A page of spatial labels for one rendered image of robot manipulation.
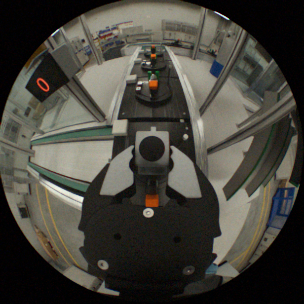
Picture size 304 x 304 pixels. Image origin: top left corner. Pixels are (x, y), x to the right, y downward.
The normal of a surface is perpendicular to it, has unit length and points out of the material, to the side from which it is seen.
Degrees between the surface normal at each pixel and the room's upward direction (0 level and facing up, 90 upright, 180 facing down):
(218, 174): 0
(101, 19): 90
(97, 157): 0
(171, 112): 0
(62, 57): 90
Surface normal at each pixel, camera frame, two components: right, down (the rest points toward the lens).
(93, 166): -0.04, -0.24
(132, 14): 0.12, 0.96
